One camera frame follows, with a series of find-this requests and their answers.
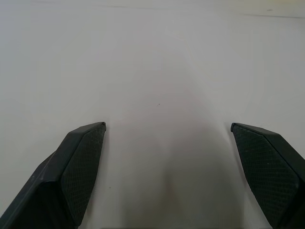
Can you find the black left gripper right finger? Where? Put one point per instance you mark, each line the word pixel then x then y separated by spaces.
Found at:
pixel 269 167

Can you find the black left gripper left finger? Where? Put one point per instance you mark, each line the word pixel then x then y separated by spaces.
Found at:
pixel 69 171

